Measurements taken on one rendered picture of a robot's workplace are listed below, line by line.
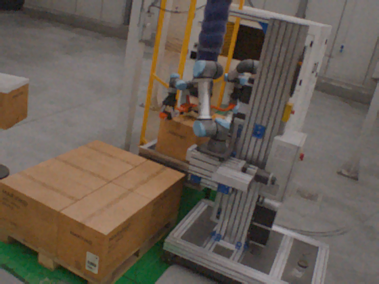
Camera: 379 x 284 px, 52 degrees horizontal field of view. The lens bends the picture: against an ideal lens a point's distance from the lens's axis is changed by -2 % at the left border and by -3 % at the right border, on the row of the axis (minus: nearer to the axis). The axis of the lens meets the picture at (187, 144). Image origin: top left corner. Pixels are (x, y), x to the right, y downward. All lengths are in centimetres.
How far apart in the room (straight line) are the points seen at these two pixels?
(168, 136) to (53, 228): 139
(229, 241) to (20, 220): 166
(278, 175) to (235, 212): 51
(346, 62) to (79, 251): 1019
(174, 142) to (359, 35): 893
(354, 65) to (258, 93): 923
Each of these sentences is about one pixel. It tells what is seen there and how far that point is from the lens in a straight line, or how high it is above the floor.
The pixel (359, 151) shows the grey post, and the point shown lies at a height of 39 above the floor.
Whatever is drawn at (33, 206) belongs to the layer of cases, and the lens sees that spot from 306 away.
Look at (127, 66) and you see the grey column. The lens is 461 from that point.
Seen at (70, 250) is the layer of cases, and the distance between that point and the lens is 299.
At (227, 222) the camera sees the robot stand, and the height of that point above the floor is 41.
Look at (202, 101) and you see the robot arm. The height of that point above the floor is 139.
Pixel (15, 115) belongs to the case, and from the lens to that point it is 403.
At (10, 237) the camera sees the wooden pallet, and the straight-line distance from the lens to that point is 347.
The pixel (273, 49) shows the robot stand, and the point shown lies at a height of 182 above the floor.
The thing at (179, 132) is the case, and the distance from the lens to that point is 367.
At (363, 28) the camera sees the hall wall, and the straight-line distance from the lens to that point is 1198.
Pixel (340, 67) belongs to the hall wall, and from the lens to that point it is 1206.
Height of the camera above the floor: 214
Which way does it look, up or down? 22 degrees down
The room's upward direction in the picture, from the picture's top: 11 degrees clockwise
